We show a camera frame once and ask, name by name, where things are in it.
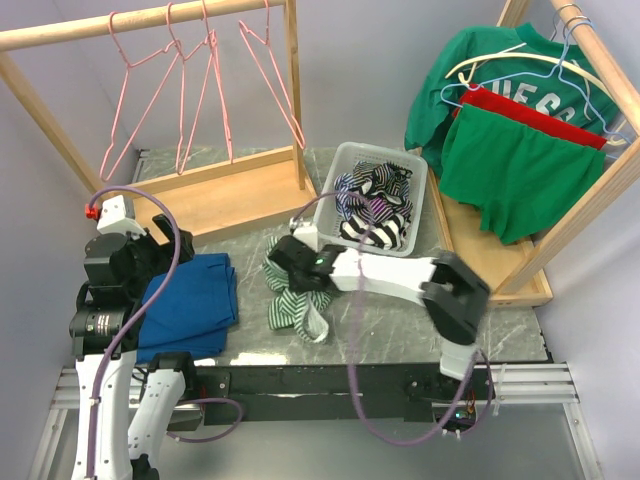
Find dark thin striped tank top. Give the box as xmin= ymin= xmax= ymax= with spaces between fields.
xmin=349 ymin=161 xmax=413 ymax=222

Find black base beam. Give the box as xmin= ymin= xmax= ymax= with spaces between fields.
xmin=199 ymin=362 xmax=496 ymax=426

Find blue white striped tank top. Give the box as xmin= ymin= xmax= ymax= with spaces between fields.
xmin=334 ymin=173 xmax=372 ymax=219

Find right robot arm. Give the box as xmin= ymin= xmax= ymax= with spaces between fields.
xmin=268 ymin=235 xmax=491 ymax=398

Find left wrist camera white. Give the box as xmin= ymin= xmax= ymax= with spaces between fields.
xmin=85 ymin=195 xmax=146 ymax=239

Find aluminium frame rail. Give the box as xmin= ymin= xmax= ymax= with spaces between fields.
xmin=492 ymin=363 xmax=579 ymax=405

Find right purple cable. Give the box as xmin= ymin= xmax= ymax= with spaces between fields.
xmin=292 ymin=192 xmax=496 ymax=446

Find white plastic perforated basket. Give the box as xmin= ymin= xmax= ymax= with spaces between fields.
xmin=314 ymin=142 xmax=428 ymax=257

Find left wooden clothes rack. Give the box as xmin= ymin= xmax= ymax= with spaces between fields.
xmin=1 ymin=1 xmax=316 ymax=242

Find light blue wire hanger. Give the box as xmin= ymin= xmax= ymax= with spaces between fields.
xmin=440 ymin=16 xmax=631 ymax=147

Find green sweatshirt with letters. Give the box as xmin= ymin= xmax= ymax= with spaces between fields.
xmin=404 ymin=23 xmax=619 ymax=175

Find cream white hanger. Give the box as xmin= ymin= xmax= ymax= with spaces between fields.
xmin=444 ymin=42 xmax=629 ymax=147

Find blue cloth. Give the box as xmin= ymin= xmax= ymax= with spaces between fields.
xmin=137 ymin=253 xmax=238 ymax=364

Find green striped tank top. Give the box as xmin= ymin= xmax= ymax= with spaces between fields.
xmin=262 ymin=236 xmax=333 ymax=344

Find red cloth on hanger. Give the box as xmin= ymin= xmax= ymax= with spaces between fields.
xmin=460 ymin=88 xmax=606 ymax=150

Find right wooden clothes rack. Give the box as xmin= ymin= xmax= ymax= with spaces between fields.
xmin=427 ymin=1 xmax=639 ymax=308

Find black white striped tank top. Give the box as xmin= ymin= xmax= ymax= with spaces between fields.
xmin=339 ymin=213 xmax=411 ymax=250

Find green t-shirt front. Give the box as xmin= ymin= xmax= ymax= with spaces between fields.
xmin=439 ymin=105 xmax=605 ymax=245

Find wooden clothes rack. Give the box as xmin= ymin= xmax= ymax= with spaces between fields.
xmin=427 ymin=1 xmax=639 ymax=308
xmin=1 ymin=1 xmax=316 ymax=242

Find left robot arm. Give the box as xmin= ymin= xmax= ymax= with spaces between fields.
xmin=69 ymin=214 xmax=200 ymax=479

